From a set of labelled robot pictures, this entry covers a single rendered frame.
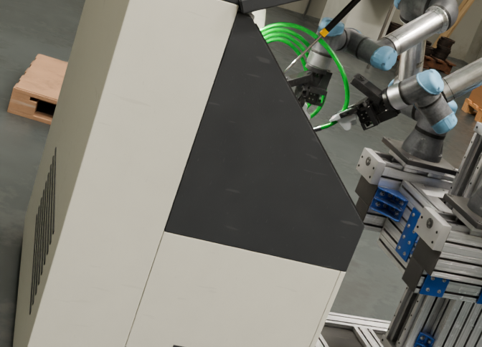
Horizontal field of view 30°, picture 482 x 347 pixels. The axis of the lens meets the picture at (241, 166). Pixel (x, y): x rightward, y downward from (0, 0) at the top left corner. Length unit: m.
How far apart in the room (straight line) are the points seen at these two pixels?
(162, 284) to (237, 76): 0.66
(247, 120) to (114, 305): 0.68
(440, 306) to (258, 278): 0.90
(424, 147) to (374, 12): 8.26
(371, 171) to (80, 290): 1.20
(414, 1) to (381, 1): 8.39
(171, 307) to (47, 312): 0.36
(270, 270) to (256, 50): 0.68
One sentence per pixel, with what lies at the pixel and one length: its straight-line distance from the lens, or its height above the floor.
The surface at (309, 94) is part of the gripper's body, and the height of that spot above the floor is 1.21.
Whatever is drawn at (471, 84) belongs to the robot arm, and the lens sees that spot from 2.80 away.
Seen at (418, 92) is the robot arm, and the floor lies 1.38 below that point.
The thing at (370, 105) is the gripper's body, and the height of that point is 1.28.
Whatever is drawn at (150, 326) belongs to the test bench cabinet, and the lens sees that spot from 2.74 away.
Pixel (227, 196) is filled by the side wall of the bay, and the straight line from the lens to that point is 2.56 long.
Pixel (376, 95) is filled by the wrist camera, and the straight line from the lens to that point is 2.68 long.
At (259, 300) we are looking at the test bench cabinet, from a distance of 2.74.
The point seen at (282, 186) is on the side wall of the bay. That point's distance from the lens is 2.58.
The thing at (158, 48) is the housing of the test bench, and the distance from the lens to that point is 2.39.
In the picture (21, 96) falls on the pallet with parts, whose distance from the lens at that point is 5.48.
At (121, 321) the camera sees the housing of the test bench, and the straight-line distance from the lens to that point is 2.72.
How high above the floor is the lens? 1.83
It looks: 18 degrees down
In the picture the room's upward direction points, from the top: 20 degrees clockwise
